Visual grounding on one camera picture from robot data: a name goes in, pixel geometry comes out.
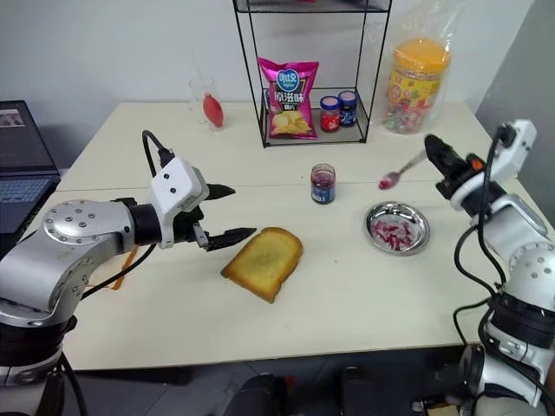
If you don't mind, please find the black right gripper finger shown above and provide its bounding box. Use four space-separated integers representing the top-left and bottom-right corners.
440 143 468 175
423 133 454 173

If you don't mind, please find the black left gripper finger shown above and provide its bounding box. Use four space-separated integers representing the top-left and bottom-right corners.
203 226 258 254
206 182 237 202

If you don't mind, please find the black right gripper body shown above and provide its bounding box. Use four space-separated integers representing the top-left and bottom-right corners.
434 151 483 200

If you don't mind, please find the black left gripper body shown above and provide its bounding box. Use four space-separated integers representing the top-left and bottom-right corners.
172 181 214 253

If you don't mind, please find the metal spoon with jam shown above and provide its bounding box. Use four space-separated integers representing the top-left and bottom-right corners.
377 148 428 192

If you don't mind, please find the toasted bread slice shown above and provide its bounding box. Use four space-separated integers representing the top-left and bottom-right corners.
219 226 304 304

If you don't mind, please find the red spoon-shaped utensil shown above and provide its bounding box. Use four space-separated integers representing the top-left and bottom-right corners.
201 89 227 129

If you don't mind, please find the round metal dish with jam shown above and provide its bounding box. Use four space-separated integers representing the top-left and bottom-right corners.
363 199 432 257

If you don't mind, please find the blue label jam jar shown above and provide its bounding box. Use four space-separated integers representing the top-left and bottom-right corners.
337 89 359 128

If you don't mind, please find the open glass jam jar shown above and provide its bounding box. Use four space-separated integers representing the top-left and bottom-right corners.
309 163 337 205

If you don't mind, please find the red label jam jar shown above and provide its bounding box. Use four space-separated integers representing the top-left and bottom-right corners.
319 95 341 133

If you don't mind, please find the candy jar with orange lid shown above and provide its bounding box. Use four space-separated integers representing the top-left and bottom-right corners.
385 37 453 136

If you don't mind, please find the orange rubber band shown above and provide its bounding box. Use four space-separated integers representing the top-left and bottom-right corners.
85 248 140 293

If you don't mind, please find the clear drinking glass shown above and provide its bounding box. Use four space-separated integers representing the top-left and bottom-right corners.
187 75 217 126

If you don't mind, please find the pink potato chips bag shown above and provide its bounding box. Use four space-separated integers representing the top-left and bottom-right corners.
256 55 321 141

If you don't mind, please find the candy jar in plastic bag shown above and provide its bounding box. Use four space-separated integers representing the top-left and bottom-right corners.
380 3 461 139

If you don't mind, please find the dark rounded shape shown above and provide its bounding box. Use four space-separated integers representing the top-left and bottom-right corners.
232 374 288 416

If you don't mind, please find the dark laptop computer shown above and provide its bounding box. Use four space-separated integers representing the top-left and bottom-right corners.
0 100 62 249

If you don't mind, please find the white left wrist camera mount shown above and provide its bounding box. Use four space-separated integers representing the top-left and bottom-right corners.
148 157 210 250

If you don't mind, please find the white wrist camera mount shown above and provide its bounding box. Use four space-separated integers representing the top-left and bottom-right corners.
449 119 538 213
148 157 210 250

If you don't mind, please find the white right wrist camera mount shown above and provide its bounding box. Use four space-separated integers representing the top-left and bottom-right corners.
449 119 538 213

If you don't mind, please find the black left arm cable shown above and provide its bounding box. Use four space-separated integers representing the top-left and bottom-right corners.
80 129 177 301

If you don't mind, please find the black wire shelf rack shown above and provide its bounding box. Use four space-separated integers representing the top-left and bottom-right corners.
232 0 394 150

